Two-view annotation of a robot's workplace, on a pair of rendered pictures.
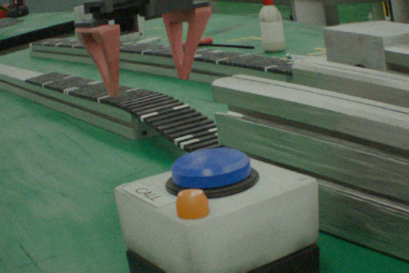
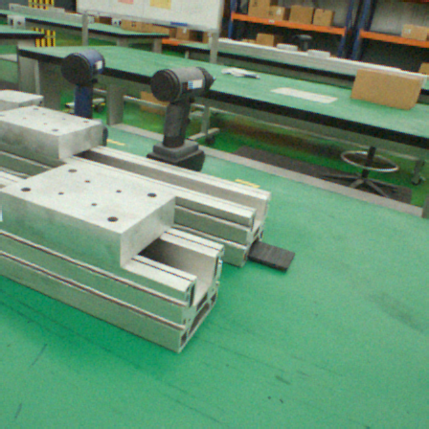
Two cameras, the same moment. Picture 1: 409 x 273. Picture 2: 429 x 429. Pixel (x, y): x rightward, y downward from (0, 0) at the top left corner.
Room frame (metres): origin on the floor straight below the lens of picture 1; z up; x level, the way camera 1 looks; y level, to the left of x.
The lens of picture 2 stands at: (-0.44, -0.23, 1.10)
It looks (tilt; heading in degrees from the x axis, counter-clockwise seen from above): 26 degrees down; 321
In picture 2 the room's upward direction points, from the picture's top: 8 degrees clockwise
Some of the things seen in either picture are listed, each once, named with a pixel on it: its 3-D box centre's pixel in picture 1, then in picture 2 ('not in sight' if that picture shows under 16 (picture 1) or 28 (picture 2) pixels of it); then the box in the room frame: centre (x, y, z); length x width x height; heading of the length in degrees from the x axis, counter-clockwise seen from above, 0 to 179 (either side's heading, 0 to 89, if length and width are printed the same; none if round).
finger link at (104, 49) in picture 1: (120, 46); not in sight; (0.68, 0.07, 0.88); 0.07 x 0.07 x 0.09; 31
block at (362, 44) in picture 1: (380, 74); not in sight; (0.66, -0.18, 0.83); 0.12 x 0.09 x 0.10; 121
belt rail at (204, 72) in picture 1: (116, 55); not in sight; (1.21, 0.13, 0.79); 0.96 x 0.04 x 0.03; 31
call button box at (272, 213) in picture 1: (231, 228); not in sight; (0.36, -0.01, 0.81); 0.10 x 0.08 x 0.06; 121
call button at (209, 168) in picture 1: (211, 175); not in sight; (0.36, 0.00, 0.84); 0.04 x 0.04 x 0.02
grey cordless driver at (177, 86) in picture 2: not in sight; (187, 121); (0.27, -0.70, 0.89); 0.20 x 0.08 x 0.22; 115
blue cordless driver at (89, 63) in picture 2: not in sight; (88, 101); (0.47, -0.57, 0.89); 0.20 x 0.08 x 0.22; 144
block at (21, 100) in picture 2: not in sight; (11, 117); (0.59, -0.42, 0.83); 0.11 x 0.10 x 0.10; 130
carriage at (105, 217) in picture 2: not in sight; (90, 218); (-0.03, -0.38, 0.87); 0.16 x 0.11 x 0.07; 31
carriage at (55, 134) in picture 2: not in sight; (45, 137); (0.28, -0.42, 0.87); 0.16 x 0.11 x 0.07; 31
